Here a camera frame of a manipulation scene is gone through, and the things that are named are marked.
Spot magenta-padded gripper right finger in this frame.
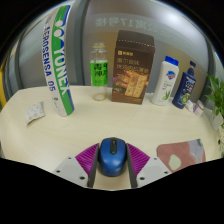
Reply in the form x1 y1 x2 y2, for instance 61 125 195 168
124 143 173 190

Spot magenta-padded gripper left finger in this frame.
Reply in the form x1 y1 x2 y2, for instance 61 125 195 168
52 142 101 189

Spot blue computer mouse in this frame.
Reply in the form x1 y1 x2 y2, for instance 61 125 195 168
97 136 128 178

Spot pink floral mouse pad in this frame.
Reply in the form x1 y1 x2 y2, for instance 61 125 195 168
156 138 207 173

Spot small white dotted packet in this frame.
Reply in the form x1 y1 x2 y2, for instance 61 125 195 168
24 101 46 125

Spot crumpled white wrapper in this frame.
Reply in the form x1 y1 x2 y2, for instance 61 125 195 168
184 99 195 112

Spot white shampoo bottle blue cap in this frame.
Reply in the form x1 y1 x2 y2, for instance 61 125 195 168
151 55 180 107

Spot dark blue shampoo bottle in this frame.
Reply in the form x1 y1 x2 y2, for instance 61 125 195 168
171 60 198 110

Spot clear bottle green label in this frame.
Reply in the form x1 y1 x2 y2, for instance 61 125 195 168
89 42 109 102

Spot brown cracker box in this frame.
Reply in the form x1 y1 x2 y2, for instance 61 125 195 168
111 29 156 106

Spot white green shuttlecock tube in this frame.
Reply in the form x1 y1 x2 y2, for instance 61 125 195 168
41 4 76 118

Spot green potted plant white pot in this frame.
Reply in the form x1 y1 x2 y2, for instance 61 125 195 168
203 73 224 132

